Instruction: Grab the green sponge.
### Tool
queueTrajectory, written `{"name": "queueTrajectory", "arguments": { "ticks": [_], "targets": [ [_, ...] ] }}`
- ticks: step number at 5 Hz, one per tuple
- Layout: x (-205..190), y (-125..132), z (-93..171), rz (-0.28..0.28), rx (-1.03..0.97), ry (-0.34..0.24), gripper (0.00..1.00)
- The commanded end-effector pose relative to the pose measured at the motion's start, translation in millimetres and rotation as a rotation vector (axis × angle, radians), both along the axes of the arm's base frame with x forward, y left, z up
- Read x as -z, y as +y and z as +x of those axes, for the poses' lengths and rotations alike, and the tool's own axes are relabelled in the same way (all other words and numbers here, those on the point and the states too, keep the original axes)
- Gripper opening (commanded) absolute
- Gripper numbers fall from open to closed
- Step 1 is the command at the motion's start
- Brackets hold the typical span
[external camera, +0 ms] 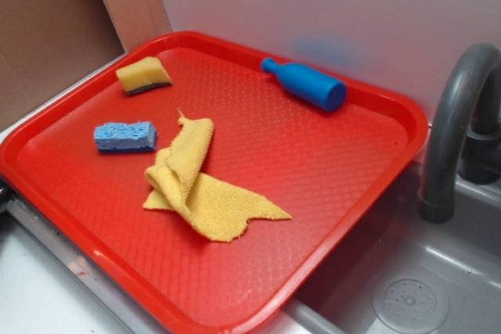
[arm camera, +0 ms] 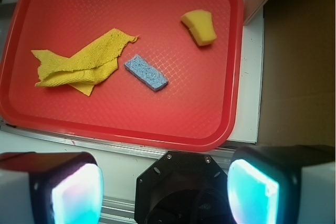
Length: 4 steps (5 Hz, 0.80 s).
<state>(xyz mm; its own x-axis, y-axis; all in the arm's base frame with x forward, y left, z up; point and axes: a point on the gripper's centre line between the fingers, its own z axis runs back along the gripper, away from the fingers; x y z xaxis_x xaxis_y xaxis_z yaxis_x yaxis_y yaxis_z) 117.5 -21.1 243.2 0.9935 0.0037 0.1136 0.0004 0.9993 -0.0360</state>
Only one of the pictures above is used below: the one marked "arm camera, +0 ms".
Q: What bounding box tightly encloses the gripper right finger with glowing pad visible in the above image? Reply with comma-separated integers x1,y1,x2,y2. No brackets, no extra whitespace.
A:
227,145,335,223

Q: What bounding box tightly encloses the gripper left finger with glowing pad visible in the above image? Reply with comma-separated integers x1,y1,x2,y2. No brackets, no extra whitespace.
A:
1,152,103,223

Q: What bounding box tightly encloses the blue textured sponge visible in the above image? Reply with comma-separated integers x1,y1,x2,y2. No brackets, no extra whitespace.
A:
124,55,169,91

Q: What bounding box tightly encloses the yellow sponge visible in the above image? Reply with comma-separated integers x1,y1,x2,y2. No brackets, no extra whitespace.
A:
181,9,217,46

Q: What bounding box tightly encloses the red plastic tray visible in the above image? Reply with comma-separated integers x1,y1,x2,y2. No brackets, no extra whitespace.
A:
1,0,244,152

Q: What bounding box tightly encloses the yellow cloth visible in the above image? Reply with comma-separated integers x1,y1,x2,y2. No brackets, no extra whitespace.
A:
31,28,138,96

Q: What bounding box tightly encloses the black octagonal mount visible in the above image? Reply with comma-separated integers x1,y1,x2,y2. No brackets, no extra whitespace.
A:
134,151,235,223

